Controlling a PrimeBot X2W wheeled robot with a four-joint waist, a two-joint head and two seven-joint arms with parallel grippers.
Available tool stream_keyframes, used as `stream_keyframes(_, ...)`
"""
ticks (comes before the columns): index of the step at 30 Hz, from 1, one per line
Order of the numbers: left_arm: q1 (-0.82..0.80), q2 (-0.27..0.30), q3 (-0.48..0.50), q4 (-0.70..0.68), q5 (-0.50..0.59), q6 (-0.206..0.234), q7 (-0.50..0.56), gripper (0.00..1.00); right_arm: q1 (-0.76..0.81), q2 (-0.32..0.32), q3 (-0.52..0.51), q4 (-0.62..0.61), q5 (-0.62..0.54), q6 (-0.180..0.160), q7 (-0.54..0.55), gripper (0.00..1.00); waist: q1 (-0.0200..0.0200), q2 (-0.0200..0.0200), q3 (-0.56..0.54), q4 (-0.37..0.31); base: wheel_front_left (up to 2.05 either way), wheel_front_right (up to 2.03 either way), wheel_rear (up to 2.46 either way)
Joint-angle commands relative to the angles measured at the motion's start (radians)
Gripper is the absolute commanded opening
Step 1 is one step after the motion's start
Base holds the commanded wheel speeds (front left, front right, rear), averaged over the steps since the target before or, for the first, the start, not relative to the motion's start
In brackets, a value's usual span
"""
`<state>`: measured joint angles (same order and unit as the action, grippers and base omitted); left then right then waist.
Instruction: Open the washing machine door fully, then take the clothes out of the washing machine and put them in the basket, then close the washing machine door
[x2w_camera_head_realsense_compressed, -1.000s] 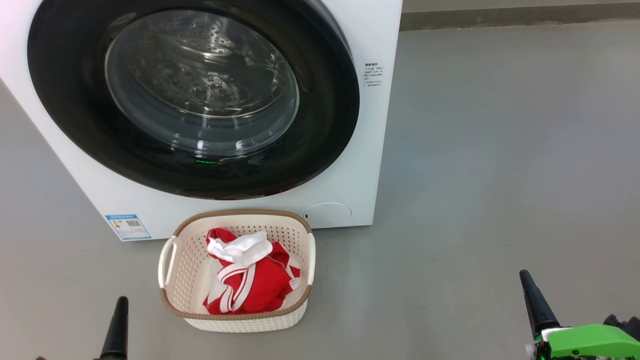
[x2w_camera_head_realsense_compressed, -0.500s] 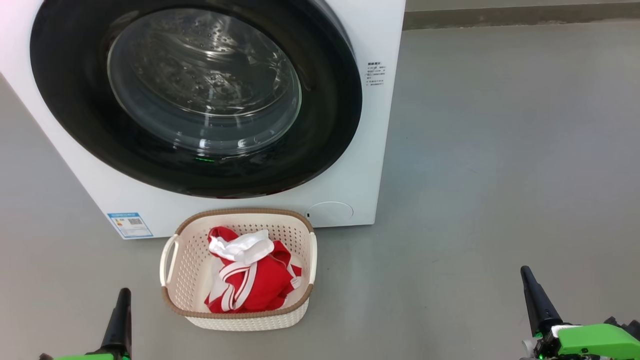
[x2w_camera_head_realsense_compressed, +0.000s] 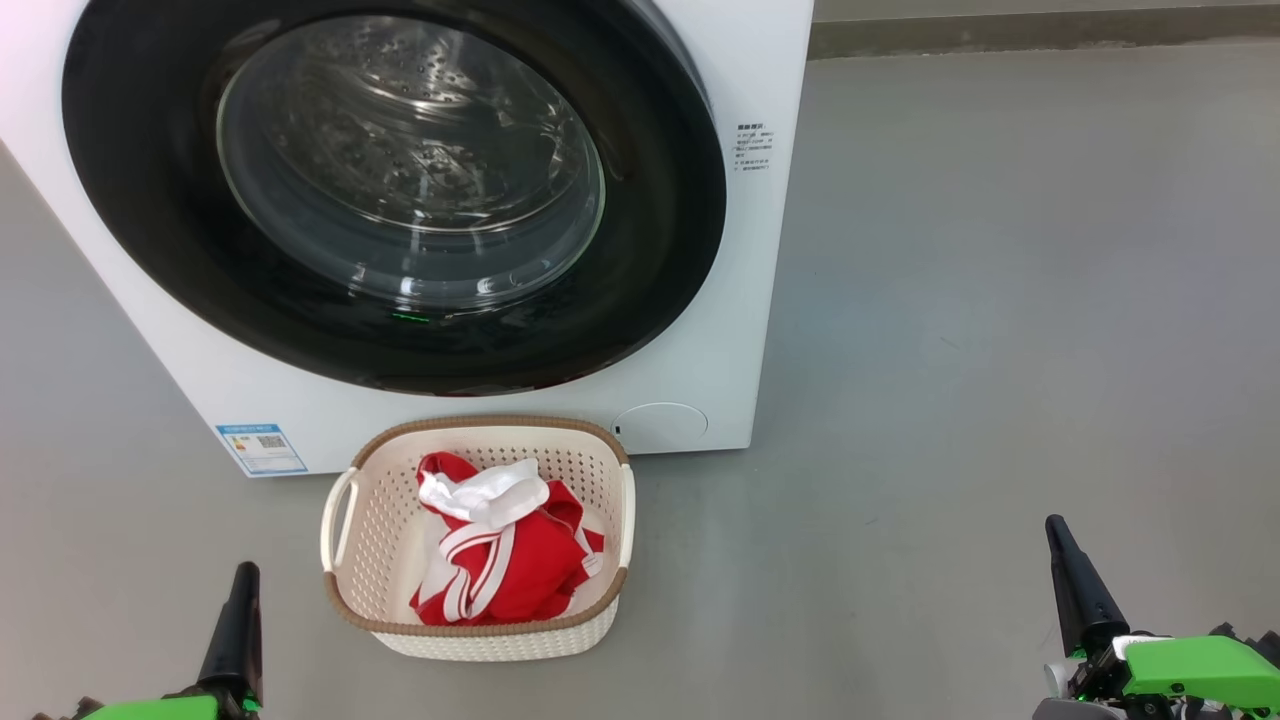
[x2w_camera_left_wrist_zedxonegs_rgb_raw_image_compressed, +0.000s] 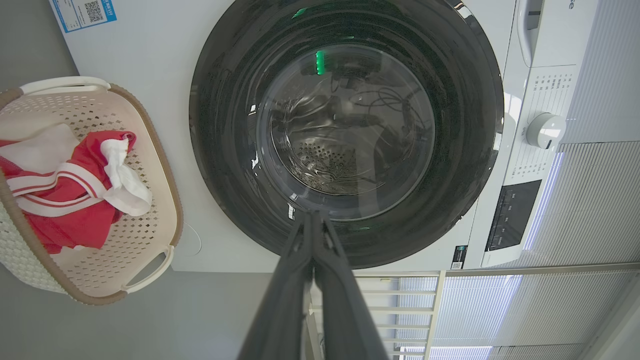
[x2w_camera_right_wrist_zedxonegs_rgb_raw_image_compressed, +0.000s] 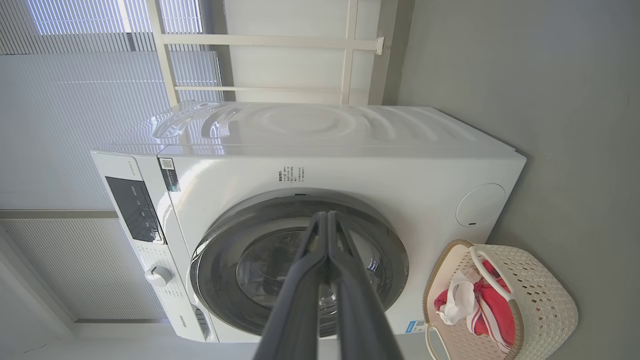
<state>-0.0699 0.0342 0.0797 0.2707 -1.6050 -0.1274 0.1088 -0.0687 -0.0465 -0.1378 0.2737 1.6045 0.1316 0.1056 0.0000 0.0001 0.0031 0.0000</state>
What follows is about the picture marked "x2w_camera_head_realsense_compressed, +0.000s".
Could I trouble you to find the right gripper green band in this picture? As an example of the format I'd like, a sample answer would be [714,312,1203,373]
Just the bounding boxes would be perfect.
[1033,514,1280,720]

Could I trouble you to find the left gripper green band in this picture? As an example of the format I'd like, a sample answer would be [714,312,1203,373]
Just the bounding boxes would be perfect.
[30,561,266,720]

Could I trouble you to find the red and white garment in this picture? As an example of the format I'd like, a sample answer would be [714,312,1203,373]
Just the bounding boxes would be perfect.
[409,451,607,627]

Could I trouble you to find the round black glass washer door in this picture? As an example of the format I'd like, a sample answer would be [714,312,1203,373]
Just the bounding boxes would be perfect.
[62,0,728,398]

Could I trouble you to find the cream laundry basket brown rim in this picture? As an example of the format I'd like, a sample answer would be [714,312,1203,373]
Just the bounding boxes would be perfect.
[320,415,636,663]

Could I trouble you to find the white front-load washing machine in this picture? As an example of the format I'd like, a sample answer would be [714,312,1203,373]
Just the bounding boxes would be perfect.
[0,0,815,478]

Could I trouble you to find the blue energy label sticker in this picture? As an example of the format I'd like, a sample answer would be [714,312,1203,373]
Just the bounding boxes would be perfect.
[215,424,309,477]

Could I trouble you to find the round white filter cover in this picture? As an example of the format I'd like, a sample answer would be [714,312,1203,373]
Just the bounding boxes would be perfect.
[612,402,709,453]

